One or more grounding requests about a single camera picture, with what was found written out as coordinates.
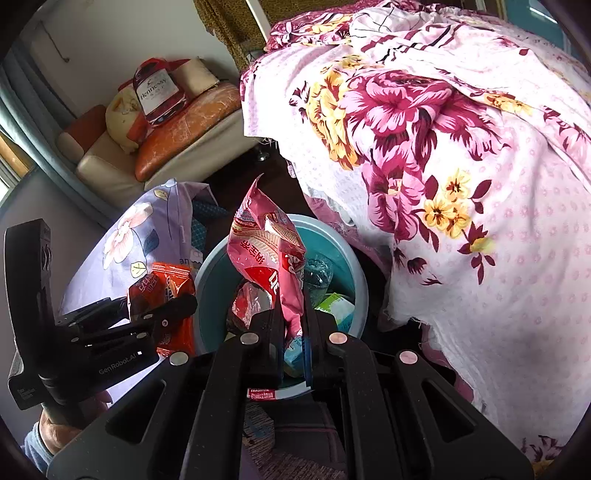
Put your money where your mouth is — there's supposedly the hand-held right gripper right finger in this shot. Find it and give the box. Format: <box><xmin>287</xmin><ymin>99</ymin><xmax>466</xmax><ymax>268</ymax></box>
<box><xmin>302</xmin><ymin>295</ymin><xmax>536</xmax><ymax>480</ymax></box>

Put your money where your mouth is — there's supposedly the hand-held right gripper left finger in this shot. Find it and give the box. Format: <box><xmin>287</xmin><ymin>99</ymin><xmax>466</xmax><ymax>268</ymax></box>
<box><xmin>46</xmin><ymin>295</ymin><xmax>287</xmax><ymax>480</ymax></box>

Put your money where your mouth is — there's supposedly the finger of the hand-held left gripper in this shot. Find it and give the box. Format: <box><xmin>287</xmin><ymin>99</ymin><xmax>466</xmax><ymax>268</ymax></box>
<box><xmin>58</xmin><ymin>296</ymin><xmax>131</xmax><ymax>328</ymax></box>
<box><xmin>136</xmin><ymin>293</ymin><xmax>199</xmax><ymax>334</ymax></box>

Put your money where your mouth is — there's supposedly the white teal medicine box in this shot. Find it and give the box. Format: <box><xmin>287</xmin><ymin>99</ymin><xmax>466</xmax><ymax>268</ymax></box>
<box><xmin>283</xmin><ymin>336</ymin><xmax>308</xmax><ymax>378</ymax></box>

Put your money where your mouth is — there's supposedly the orange red snack bag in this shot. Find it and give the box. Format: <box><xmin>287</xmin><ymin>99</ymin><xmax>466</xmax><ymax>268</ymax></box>
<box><xmin>127</xmin><ymin>262</ymin><xmax>197</xmax><ymax>358</ymax></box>

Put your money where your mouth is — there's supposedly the blue green milk carton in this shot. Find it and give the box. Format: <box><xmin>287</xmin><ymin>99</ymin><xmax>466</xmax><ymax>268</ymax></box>
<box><xmin>314</xmin><ymin>293</ymin><xmax>356</xmax><ymax>326</ymax></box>

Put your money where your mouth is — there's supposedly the pink red snack bag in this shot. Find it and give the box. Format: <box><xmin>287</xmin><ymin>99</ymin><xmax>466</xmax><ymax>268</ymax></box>
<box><xmin>227</xmin><ymin>174</ymin><xmax>308</xmax><ymax>340</ymax></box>

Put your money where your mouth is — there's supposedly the clear bottle with green label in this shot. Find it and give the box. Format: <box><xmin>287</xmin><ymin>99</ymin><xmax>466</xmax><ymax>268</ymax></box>
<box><xmin>302</xmin><ymin>253</ymin><xmax>334</xmax><ymax>305</ymax></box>

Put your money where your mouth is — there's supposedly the teal plastic bin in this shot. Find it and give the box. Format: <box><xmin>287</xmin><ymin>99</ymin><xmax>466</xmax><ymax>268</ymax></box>
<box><xmin>194</xmin><ymin>213</ymin><xmax>369</xmax><ymax>401</ymax></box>

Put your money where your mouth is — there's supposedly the person's left forearm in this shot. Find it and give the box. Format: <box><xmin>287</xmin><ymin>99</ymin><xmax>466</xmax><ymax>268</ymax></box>
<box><xmin>23</xmin><ymin>422</ymin><xmax>54</xmax><ymax>474</ymax></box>

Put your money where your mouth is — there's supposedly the person's left hand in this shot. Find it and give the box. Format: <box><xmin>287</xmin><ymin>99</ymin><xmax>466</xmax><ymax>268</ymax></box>
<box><xmin>39</xmin><ymin>397</ymin><xmax>109</xmax><ymax>455</ymax></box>

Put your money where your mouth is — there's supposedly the dark plaid cloth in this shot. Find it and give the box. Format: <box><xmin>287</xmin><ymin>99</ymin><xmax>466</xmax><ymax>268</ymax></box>
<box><xmin>242</xmin><ymin>401</ymin><xmax>347</xmax><ymax>480</ymax></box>

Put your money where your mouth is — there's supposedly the purple floral cloth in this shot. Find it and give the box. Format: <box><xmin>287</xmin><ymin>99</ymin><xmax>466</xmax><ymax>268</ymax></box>
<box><xmin>60</xmin><ymin>179</ymin><xmax>213</xmax><ymax>315</ymax></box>

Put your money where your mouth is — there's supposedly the dark teal patterned cloth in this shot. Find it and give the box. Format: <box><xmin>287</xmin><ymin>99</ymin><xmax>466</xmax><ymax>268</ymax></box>
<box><xmin>190</xmin><ymin>196</ymin><xmax>229</xmax><ymax>252</ymax></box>

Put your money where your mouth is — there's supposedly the cream armchair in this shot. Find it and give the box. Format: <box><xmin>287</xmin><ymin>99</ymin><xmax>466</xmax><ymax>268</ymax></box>
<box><xmin>55</xmin><ymin>55</ymin><xmax>259</xmax><ymax>199</ymax></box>

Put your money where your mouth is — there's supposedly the window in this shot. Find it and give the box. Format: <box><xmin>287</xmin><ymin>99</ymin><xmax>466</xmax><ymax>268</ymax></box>
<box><xmin>0</xmin><ymin>129</ymin><xmax>23</xmax><ymax>199</ymax></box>

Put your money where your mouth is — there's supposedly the orange seat cushion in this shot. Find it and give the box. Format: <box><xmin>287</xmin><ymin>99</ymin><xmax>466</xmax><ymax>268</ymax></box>
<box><xmin>135</xmin><ymin>95</ymin><xmax>243</xmax><ymax>181</ymax></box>

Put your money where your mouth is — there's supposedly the floral yellow pillow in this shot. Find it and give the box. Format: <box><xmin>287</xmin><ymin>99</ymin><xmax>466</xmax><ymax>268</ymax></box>
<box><xmin>105</xmin><ymin>88</ymin><xmax>148</xmax><ymax>153</ymax></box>

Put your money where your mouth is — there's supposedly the blue grey curtain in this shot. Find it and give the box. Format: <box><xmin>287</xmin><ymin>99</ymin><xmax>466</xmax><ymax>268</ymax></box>
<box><xmin>0</xmin><ymin>46</ymin><xmax>121</xmax><ymax>227</ymax></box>

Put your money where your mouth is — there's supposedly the red bottle print bag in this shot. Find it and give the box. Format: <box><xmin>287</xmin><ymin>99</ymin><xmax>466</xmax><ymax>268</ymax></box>
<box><xmin>117</xmin><ymin>58</ymin><xmax>190</xmax><ymax>125</ymax></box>

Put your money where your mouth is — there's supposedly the beige pillow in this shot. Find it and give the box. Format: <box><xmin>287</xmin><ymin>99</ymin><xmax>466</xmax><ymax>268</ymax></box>
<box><xmin>178</xmin><ymin>56</ymin><xmax>220</xmax><ymax>100</ymax></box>

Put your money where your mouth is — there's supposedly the pink floral bedsheet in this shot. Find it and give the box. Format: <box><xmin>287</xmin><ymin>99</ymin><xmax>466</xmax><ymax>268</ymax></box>
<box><xmin>240</xmin><ymin>0</ymin><xmax>591</xmax><ymax>472</ymax></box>

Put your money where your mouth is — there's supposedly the brown patterned cloth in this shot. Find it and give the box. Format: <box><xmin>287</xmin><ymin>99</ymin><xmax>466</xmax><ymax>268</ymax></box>
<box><xmin>194</xmin><ymin>0</ymin><xmax>273</xmax><ymax>75</ymax></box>

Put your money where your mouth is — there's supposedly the white board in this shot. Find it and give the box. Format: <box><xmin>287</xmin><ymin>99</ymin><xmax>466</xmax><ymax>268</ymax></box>
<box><xmin>245</xmin><ymin>0</ymin><xmax>273</xmax><ymax>38</ymax></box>

